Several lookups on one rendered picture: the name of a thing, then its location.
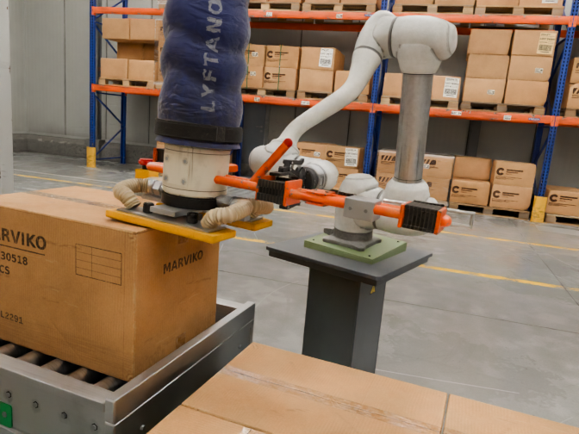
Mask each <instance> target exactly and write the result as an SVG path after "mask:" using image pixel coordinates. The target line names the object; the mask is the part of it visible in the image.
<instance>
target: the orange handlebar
mask: <svg viewBox="0 0 579 434"><path fill-rule="evenodd" d="M163 164H164V163H159V162H150V163H148V164H147V165H146V168H147V169H148V170H150V171H155V172H159V173H163ZM236 171H238V165H236V164H229V171H228V172H236ZM241 179H242V180H241ZM246 180H247V181H246ZM249 180H250V178H245V177H237V176H231V175H225V176H224V177H223V176H215V178H214V182H215V183H217V184H221V185H226V186H230V187H235V188H240V189H248V190H252V191H256V185H257V183H255V182H251V181H249ZM346 197H347V196H344V195H335V192H333V191H328V190H324V189H302V188H298V189H291V190H290V191H289V198H293V199H297V200H302V201H305V203H307V204H311V205H315V206H320V207H326V206H333V207H337V208H344V205H345V198H346ZM400 208H401V206H396V205H392V204H387V203H382V202H381V204H380V205H376V206H375V207H374V209H373V212H374V214H377V215H381V216H386V217H390V218H395V219H399V213H400ZM451 223H452V219H451V217H450V216H448V215H445V216H443V217H442V219H441V222H440V226H441V227H446V226H449V225H450V224H451Z"/></svg>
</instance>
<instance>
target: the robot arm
mask: <svg viewBox="0 0 579 434"><path fill-rule="evenodd" d="M457 43H458V32H457V29H456V27H455V25H453V24H451V23H450V22H448V21H446V20H444V19H441V18H438V17H434V16H430V15H406V16H395V15H393V14H392V13H390V12H389V11H387V10H379V11H378V12H376V13H375V14H374V15H372V16H371V17H370V18H369V20H368V21H367V22H366V23H365V25H364V26H363V28H362V30H361V32H360V34H359V36H358V39H357V41H356V45H355V48H354V51H353V55H352V63H351V68H350V72H349V76H348V78H347V80H346V82H345V83H344V84H343V85H342V86H341V87H340V88H339V89H338V90H336V91H335V92H334V93H332V94H331V95H330V96H328V97H327V98H325V99H324V100H322V101H321V102H319V103H317V104H316V105H314V106H313V107H312V108H310V109H309V110H307V111H306V112H304V113H303V114H301V115H299V116H298V117H297V118H295V119H294V120H293V121H292V122H291V123H290V124H289V125H288V126H287V127H286V128H285V129H284V131H283V132H282V134H281V135H280V137H279V138H278V139H273V140H272V141H271V143H270V144H268V145H266V146H258V147H256V148H254V149H253V150H252V151H251V153H250V156H249V166H250V168H251V170H252V171H253V172H254V173H256V172H257V170H258V169H259V168H260V167H261V166H262V165H263V163H264V162H265V161H266V160H267V159H268V158H269V157H270V155H271V154H272V153H273V152H274V151H275V150H276V149H277V148H278V147H279V146H280V145H281V144H282V143H283V141H284V140H285V139H286V138H290V139H292V141H293V145H292V147H291V148H290V149H289V150H288V151H287V152H286V153H285V154H284V155H283V156H282V157H281V158H280V159H279V160H278V161H277V162H276V163H275V165H274V166H273V167H272V168H271V169H270V170H269V171H268V172H267V174H266V176H267V175H270V176H276V177H286V178H290V179H295V180H298V179H302V189H324V190H328V191H329V190H330V189H332V188H333V187H334V186H335V185H336V183H337V180H338V175H339V172H338V169H337V168H336V166H335V165H334V164H332V163H331V162H329V161H327V160H321V159H320V158H308V157H303V156H300V155H299V154H300V152H299V150H298V148H297V142H298V140H299V139H300V137H301V136H302V135H303V134H304V133H305V132H306V131H308V130H309V129H310V128H311V127H313V126H315V125H317V124H318V123H320V122H321V121H324V120H325V119H326V118H328V117H329V116H331V115H333V114H335V113H336V112H338V111H340V110H341V109H342V108H344V107H346V106H347V105H348V104H350V103H351V102H353V101H354V100H355V99H356V98H357V97H358V96H359V95H360V94H361V92H362V91H363V90H364V88H365V86H366V85H367V83H369V81H370V79H371V77H372V75H373V74H374V72H375V71H376V69H377V67H378V66H379V65H380V63H381V62H382V60H383V59H391V58H397V59H398V63H399V67H400V70H401V72H403V73H402V93H401V103H400V114H399V124H398V134H397V144H396V155H395V174H394V177H392V178H391V179H390V180H389V181H388V182H387V185H386V188H385V189H382V188H380V187H378V181H377V180H376V179H375V178H374V177H373V176H371V175H370V174H363V173H357V174H350V175H348V176H347V177H346V179H345V180H344V181H343V182H342V184H341V185H340V187H339V192H340V191H341V192H346V193H351V194H355V195H360V196H365V197H370V198H375V199H379V200H382V201H383V199H390V200H395V201H401V202H408V201H411V202H413V201H414V200H416V201H423V202H434V203H437V201H436V200H435V199H434V198H432V197H430V193H429V187H428V185H427V184H426V182H425V181H424V180H423V179H422V174H423V166H424V157H425V150H426V134H427V126H428V120H429V113H430V104H431V96H432V88H433V74H434V73H436V72H437V70H438V69H439V66H440V64H441V62H442V60H446V59H448V58H450V57H451V56H452V55H453V53H454V52H455V50H456V47H457ZM339 192H338V193H339ZM383 203H387V204H392V205H396V206H401V205H400V204H394V203H388V202H383ZM343 210H344V209H343V208H337V207H335V215H334V227H328V226H326V227H325V228H324V230H323V232H324V233H326V234H328V236H326V237H323V240H322V241H323V242H327V243H331V244H335V245H341V246H344V247H347V248H351V249H353V250H356V251H365V249H367V248H369V247H371V246H373V245H375V244H378V243H381V242H382V239H380V238H378V237H375V236H373V229H378V230H382V231H385V232H387V233H393V234H399V235H404V236H421V235H425V234H427V233H429V232H421V231H416V230H412V229H407V228H403V227H397V224H398V219H395V218H390V217H386V216H381V215H380V219H378V220H375V221H373V222H368V221H363V220H355V219H351V218H347V217H343Z"/></svg>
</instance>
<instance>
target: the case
mask: <svg viewBox="0 0 579 434"><path fill-rule="evenodd" d="M123 207H124V204H122V202H120V201H119V200H117V199H116V198H115V197H114V194H113V192H111V191H106V190H100V189H90V188H85V187H79V186H71V187H64V188H56V189H42V190H35V191H27V192H20V193H12V194H4V195H0V339H2V340H5V341H8V342H11V343H13V344H18V345H20V346H23V347H26V348H29V349H31V350H36V351H39V352H40V353H43V354H46V355H49V356H51V357H56V358H58V359H61V360H64V361H67V362H69V363H74V364H77V365H79V366H82V367H85V368H87V369H92V370H95V371H97V372H100V373H103V374H105V375H109V376H112V377H114V378H117V379H120V380H123V381H127V382H129V381H131V380H133V379H134V378H135V377H136V376H137V375H139V374H141V373H142V372H144V371H145V370H147V369H149V368H150V367H152V366H153V365H154V364H155V363H157V362H159V361H160V360H162V359H163V358H165V357H166V356H168V355H169V354H171V353H172V352H173V351H174V350H176V349H178V348H179V347H181V346H182V345H184V344H186V343H187V342H189V341H190V340H191V339H192V338H194V337H196V336H197V335H198V334H200V333H201V332H203V331H205V330H206V329H208V328H209V327H211V326H212V325H213V324H215V312H216V296H217V280H218V264H219V248H220V242H218V243H214V244H210V243H207V242H203V241H200V240H196V239H190V238H186V237H183V236H180V235H176V234H173V233H169V232H163V231H160V230H156V229H152V228H149V227H146V226H140V225H136V224H133V223H129V222H126V221H122V220H117V219H113V218H110V217H106V215H105V212H106V210H107V209H112V208H123Z"/></svg>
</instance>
